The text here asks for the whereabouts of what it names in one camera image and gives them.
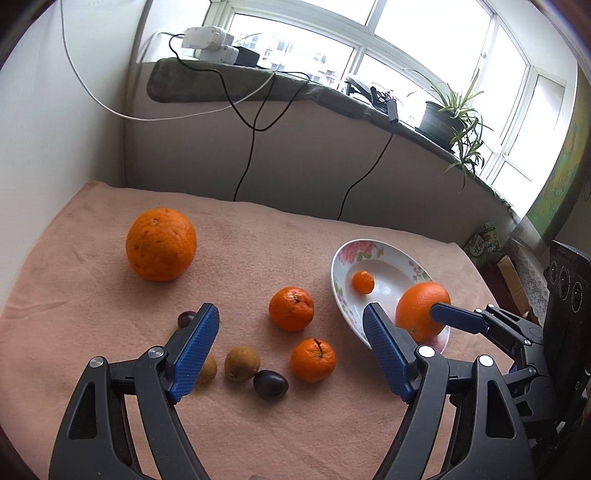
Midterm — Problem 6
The black cable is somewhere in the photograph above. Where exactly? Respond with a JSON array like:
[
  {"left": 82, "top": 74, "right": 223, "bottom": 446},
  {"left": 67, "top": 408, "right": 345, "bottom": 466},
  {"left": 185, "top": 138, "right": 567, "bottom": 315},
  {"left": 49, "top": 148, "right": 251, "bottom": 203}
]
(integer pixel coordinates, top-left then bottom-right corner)
[
  {"left": 168, "top": 32, "right": 313, "bottom": 203},
  {"left": 337, "top": 121, "right": 396, "bottom": 222}
]

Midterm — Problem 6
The black adapter on sill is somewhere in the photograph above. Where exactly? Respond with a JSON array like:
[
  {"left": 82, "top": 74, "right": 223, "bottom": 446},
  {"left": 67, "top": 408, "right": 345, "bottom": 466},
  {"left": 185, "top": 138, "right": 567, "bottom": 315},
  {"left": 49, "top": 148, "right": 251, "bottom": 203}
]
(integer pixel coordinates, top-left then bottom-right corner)
[{"left": 370, "top": 86, "right": 399, "bottom": 124}]

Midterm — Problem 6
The black camera box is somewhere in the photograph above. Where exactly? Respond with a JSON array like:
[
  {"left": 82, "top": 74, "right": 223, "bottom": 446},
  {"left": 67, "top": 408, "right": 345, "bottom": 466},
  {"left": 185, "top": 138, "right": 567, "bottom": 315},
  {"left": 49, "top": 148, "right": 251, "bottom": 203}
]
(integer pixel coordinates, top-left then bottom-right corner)
[{"left": 544, "top": 241, "right": 590, "bottom": 399}]

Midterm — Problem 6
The white device on sill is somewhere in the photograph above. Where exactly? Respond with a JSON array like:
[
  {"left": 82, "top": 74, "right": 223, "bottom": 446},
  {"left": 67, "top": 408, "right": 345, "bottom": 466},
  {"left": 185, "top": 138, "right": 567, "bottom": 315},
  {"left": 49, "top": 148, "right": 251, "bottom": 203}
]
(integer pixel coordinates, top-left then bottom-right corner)
[{"left": 181, "top": 26, "right": 239, "bottom": 65}]

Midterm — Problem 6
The black cable right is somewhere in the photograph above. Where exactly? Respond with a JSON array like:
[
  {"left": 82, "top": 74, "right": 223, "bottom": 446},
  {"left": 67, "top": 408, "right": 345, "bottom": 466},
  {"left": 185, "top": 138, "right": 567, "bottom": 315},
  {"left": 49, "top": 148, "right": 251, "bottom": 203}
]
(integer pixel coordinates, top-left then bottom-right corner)
[{"left": 337, "top": 121, "right": 396, "bottom": 222}]

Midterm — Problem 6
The potted spider plant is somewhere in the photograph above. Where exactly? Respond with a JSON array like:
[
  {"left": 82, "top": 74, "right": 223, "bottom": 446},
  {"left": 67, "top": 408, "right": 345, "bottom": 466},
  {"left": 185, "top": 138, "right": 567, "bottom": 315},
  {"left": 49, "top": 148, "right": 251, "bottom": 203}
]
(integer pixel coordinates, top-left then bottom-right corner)
[{"left": 409, "top": 68, "right": 488, "bottom": 193}]

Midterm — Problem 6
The brown kiwi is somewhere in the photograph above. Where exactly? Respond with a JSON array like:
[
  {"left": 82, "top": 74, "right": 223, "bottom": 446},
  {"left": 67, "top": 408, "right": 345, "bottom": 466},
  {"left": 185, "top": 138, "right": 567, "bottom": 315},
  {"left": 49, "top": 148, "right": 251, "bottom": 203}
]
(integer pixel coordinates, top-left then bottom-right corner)
[
  {"left": 197, "top": 354, "right": 217, "bottom": 385},
  {"left": 224, "top": 346, "right": 260, "bottom": 382}
]

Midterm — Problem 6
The white floral bowl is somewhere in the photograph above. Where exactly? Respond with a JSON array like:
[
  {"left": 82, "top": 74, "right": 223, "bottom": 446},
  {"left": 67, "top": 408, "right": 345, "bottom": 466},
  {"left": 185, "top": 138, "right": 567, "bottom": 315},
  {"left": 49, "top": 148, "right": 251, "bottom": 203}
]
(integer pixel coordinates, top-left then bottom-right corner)
[{"left": 331, "top": 239, "right": 450, "bottom": 352}]

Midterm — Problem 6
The dark green sill cover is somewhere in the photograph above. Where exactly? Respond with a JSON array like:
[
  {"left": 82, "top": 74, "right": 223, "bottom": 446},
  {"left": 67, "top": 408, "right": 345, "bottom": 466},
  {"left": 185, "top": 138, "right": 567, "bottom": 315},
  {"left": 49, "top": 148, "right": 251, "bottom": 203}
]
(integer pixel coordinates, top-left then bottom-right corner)
[{"left": 126, "top": 58, "right": 517, "bottom": 235}]

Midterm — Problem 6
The black cable left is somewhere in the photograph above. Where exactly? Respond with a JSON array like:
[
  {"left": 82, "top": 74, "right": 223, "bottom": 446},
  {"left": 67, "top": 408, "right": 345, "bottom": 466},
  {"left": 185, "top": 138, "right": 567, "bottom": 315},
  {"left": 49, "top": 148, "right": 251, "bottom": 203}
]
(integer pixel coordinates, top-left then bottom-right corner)
[{"left": 168, "top": 32, "right": 313, "bottom": 203}]

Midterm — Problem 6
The large orange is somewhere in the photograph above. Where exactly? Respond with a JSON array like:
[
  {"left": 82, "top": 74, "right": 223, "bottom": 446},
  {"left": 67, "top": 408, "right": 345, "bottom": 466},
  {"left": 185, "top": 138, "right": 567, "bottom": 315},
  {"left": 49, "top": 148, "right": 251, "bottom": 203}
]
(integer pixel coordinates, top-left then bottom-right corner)
[{"left": 125, "top": 208, "right": 197, "bottom": 282}]

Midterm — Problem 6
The green packet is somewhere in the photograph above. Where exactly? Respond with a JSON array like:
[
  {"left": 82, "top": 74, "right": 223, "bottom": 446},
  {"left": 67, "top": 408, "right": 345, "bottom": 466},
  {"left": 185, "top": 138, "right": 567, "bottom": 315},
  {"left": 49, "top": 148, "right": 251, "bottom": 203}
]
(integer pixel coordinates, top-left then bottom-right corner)
[{"left": 463, "top": 222, "right": 502, "bottom": 268}]

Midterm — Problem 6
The tangerine with stem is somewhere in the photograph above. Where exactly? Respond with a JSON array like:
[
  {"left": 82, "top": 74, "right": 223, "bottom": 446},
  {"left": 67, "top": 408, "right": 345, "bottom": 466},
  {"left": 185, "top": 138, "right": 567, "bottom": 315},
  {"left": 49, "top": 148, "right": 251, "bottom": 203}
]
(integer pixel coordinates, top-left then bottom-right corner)
[
  {"left": 269, "top": 286, "right": 315, "bottom": 333},
  {"left": 290, "top": 338, "right": 337, "bottom": 384}
]

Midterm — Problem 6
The small kumquat orange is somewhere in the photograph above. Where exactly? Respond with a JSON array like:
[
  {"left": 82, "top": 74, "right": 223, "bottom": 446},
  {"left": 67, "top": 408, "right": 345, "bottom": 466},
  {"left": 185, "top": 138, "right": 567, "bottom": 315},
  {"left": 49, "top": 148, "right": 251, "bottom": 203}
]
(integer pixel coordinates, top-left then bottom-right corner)
[{"left": 352, "top": 270, "right": 375, "bottom": 295}]

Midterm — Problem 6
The tangerine with stem upper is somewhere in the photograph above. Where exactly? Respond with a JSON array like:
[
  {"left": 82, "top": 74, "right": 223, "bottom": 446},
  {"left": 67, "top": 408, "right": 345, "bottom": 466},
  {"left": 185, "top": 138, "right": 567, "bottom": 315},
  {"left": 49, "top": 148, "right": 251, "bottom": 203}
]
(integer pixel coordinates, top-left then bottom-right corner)
[{"left": 269, "top": 286, "right": 315, "bottom": 333}]

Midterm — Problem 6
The tangerine with stem lower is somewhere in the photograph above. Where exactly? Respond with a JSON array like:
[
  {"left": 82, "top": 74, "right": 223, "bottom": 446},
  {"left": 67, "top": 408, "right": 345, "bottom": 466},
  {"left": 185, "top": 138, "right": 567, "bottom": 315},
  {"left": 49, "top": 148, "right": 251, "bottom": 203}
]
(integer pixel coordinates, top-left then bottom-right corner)
[{"left": 290, "top": 338, "right": 337, "bottom": 384}]

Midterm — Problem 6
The cardboard box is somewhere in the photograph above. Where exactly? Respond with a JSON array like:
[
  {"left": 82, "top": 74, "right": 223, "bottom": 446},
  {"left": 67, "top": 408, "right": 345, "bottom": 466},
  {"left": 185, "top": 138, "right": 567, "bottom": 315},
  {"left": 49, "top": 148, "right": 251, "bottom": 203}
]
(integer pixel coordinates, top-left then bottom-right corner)
[{"left": 496, "top": 255, "right": 530, "bottom": 317}]

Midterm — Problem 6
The white cable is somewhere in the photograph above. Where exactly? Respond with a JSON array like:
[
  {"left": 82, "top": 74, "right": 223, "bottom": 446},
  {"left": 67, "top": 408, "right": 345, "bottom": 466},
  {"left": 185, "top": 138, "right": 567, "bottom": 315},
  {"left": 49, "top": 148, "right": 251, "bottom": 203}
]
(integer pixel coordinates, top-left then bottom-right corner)
[{"left": 58, "top": 0, "right": 279, "bottom": 123}]

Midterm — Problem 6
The dark plum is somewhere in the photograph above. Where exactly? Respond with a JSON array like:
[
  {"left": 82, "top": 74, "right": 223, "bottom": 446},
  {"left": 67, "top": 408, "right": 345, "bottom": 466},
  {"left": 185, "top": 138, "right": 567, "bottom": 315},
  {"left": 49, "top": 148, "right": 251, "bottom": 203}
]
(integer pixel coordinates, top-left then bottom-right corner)
[
  {"left": 252, "top": 370, "right": 290, "bottom": 401},
  {"left": 177, "top": 311, "right": 196, "bottom": 329}
]

